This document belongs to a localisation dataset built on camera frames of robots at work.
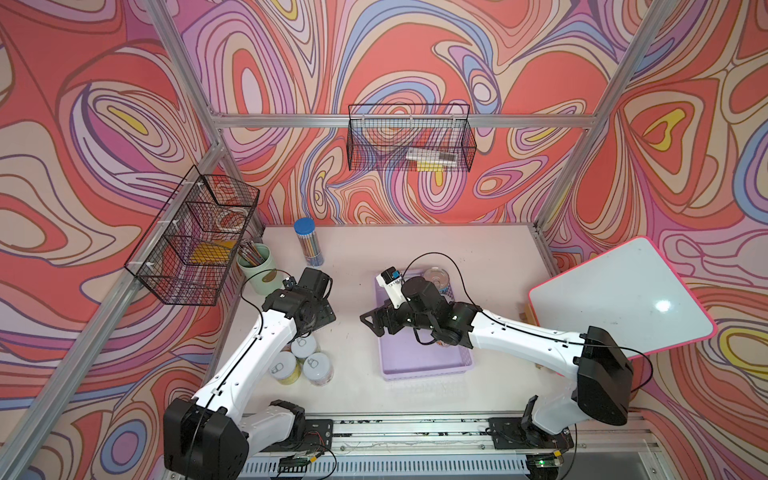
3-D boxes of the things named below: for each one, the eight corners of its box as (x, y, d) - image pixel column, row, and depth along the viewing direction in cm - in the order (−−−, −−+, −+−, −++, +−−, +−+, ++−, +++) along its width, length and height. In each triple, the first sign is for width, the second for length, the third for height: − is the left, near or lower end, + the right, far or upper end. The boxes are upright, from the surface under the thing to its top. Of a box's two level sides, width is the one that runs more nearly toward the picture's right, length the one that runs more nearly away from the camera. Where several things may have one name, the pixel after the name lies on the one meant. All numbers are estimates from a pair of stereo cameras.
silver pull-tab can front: (303, 386, 82) (299, 380, 78) (308, 359, 87) (304, 352, 83) (332, 386, 82) (330, 380, 78) (335, 359, 87) (333, 352, 83)
